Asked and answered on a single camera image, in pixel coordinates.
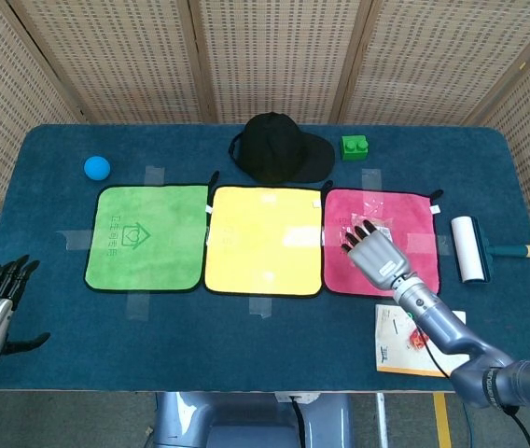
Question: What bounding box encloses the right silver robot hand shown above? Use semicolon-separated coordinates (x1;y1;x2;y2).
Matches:
341;219;411;289

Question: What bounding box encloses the clear plastic bag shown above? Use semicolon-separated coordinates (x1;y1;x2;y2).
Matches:
339;211;396;256

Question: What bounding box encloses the pink microfiber cloth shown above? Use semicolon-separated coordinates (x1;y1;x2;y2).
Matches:
321;186;444;299

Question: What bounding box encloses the clear adhesive tape strip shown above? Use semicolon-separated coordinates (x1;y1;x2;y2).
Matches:
126;291;150;321
249;296;273;320
407;232;453;256
361;168;383;191
283;226;328;246
145;165;166;188
57;231;97;251

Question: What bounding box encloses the teal lint roller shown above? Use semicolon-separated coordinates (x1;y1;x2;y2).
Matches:
450;216;530;285

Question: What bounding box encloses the white paper booklet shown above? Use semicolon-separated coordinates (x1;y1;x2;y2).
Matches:
375;303;467;378

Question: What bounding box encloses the green toy building block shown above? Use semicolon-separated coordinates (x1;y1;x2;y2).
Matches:
341;133;370;162

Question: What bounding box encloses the yellow microfiber cloth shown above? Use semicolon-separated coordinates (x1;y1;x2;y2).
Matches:
202;179;336;298

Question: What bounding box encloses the black baseball cap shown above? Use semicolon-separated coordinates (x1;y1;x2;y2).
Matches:
228;111;336;184

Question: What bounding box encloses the white table leg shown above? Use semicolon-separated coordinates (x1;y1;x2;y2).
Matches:
375;393;388;448

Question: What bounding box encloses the green microfiber cloth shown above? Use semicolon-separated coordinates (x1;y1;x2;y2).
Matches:
83;170;222;294

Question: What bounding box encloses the blue foam ball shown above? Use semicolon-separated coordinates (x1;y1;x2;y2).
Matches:
83;156;112;181

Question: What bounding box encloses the blue table cover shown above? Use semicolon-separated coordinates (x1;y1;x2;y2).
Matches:
0;123;530;393

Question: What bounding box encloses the grey robot torso base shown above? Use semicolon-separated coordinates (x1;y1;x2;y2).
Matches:
152;391;355;448

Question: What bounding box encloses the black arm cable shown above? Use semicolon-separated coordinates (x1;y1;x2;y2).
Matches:
409;315;530;448

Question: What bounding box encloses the black torso cable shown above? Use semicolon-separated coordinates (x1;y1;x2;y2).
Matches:
287;396;314;448

